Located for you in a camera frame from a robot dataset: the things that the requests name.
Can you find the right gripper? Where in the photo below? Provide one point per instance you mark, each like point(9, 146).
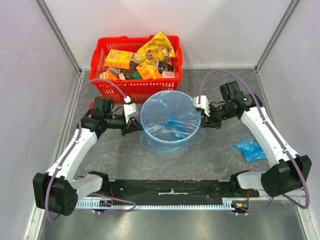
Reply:
point(208, 120)

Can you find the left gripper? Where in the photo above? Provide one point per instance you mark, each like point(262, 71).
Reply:
point(132, 126)

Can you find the grey plastic trash bin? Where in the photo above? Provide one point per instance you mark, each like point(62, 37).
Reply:
point(171, 150)

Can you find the torn blue trash bag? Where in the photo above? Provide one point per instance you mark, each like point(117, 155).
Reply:
point(172, 122)

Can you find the long red box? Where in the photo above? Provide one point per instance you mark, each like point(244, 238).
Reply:
point(91, 105)

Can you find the blue trash bag roll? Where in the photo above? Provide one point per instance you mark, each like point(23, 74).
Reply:
point(251, 149)

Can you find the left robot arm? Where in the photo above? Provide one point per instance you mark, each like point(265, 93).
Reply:
point(56, 190)

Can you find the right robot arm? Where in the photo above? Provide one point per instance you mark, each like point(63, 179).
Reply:
point(288, 170)

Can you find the green packet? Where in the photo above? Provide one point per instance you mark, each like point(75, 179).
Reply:
point(135, 76)

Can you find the small orange carton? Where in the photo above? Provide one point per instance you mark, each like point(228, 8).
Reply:
point(148, 71)

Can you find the orange striped packet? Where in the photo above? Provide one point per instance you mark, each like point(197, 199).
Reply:
point(108, 75)

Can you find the red plastic shopping basket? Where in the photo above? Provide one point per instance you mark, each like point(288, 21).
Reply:
point(134, 86)

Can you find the orange snack box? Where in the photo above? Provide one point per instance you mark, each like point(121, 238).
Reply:
point(119, 59)

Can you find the yellow chips bag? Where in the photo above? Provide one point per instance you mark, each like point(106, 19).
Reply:
point(158, 49)

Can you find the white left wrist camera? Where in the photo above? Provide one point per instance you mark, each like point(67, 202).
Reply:
point(130, 109)

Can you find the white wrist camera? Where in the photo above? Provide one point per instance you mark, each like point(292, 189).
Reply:
point(130, 109)
point(201, 103)

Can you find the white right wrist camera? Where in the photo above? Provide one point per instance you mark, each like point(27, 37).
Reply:
point(201, 103)

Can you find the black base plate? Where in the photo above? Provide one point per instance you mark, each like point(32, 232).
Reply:
point(174, 191)

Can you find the grey slotted cable duct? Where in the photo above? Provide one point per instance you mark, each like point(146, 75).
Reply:
point(102, 204)

